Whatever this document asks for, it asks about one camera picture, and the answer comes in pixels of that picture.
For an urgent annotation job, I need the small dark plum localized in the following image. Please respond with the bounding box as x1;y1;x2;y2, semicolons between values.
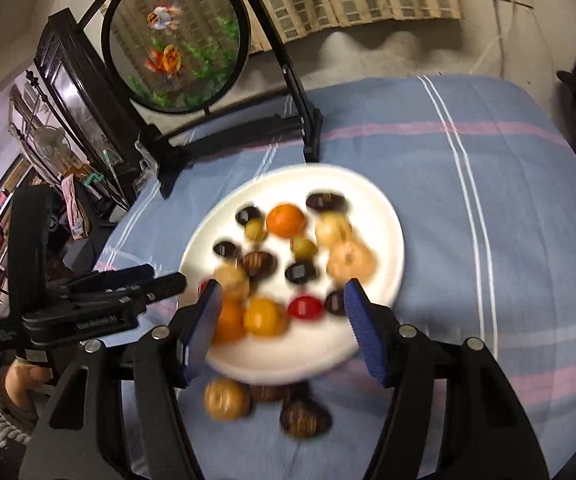
285;260;319;283
213;240;242;260
236;205;263;226
324;289;351;317

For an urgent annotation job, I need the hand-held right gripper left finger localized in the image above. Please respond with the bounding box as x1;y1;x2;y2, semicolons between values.
20;280;223;480

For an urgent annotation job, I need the tan round pear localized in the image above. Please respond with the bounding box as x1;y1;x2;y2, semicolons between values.
204;379;253;421

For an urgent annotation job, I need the small tan longan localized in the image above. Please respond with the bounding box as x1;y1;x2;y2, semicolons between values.
244;219;269;242

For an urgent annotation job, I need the dark brown mangosteen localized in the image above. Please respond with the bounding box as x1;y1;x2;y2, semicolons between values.
249;384;289;402
279;395;333;440
239;251;279;281
306;191;347;213

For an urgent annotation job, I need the green-yellow tangerine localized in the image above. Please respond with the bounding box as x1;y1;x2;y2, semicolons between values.
290;236;319;260

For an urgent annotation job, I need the person's left hand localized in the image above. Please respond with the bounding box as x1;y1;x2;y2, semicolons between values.
8;361;53;403

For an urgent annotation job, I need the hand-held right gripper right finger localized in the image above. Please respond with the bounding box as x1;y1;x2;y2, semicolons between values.
344;278;551;480

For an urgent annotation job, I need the blue striped tablecloth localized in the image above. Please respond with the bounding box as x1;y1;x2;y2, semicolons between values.
92;75;576;480

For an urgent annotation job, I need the spotted beige pear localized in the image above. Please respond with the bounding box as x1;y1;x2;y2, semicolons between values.
315;213;353;248

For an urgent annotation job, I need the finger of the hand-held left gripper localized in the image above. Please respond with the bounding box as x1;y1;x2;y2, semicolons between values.
60;265;156;297
75;272;187;311

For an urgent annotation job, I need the pink cloth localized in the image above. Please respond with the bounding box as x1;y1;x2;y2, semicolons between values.
60;175;87;241

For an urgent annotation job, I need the white plate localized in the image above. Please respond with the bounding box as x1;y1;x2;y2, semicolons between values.
179;162;406;386

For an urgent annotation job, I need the yellow-orange tangerine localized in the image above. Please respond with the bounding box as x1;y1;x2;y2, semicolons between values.
243;297;287;337

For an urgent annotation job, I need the pale beige round pear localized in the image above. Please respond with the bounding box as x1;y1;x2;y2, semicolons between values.
213;264;251;301

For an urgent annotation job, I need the electric fan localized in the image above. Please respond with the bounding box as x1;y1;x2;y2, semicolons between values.
32;125;72;162

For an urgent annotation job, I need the dark wooden glass cabinet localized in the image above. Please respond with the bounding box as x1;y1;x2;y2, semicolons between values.
32;10;143;221

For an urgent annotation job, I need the white cable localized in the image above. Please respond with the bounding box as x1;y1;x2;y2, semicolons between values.
468;0;515;78

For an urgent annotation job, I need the orange tangerine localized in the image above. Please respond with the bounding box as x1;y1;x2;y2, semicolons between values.
266;202;307;239
212;297;247;345

